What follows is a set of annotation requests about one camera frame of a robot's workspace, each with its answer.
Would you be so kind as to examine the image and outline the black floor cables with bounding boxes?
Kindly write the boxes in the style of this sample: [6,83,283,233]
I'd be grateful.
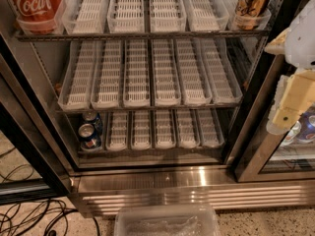
[0,146,101,236]

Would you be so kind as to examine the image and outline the glass fridge door right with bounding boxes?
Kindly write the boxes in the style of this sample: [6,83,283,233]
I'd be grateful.
[233,55,315,182]

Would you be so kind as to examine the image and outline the blue can behind glass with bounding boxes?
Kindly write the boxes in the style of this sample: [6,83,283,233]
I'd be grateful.
[296,112,315,143]

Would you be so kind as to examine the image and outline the white can behind glass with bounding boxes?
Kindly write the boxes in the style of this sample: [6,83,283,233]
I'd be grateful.
[281,121,301,147]

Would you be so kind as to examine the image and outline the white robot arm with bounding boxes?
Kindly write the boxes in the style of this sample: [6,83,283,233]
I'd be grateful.
[265,0,315,135]

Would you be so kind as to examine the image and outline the clear tray under cola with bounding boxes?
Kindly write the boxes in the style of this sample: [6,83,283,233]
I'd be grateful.
[17,1,66,35]

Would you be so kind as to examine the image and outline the blue Pepsi can front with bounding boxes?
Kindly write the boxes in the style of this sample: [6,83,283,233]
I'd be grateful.
[78,124,101,150]

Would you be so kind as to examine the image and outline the clear plastic bin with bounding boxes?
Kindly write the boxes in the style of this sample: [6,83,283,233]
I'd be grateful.
[114,204,221,236]

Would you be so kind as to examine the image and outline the open fridge door left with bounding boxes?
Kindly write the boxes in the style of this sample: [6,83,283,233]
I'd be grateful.
[0,39,70,205]

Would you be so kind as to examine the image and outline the blue pepsi can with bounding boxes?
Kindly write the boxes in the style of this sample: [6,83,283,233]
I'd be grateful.
[78,124,101,150]
[82,112,102,134]

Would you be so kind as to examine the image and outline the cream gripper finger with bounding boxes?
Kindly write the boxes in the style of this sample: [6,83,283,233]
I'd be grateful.
[266,75,302,135]
[264,28,289,55]

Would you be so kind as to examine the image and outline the blue Pepsi can rear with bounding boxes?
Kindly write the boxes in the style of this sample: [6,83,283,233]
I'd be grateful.
[82,112,102,134]

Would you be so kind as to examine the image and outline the shelf tray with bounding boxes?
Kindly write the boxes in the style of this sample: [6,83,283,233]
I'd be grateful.
[106,112,128,151]
[175,39,213,105]
[155,110,176,149]
[150,0,187,32]
[131,111,152,150]
[222,0,271,30]
[196,109,224,148]
[58,41,96,111]
[62,0,109,34]
[152,39,181,106]
[183,0,229,31]
[200,39,242,104]
[91,40,122,110]
[107,0,145,33]
[123,40,151,107]
[175,109,200,148]

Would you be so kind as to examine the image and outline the stainless steel fridge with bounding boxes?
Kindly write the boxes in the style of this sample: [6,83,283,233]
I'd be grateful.
[0,0,315,217]

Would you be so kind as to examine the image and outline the red Coca-Cola can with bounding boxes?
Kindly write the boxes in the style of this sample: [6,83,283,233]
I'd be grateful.
[4,0,64,35]

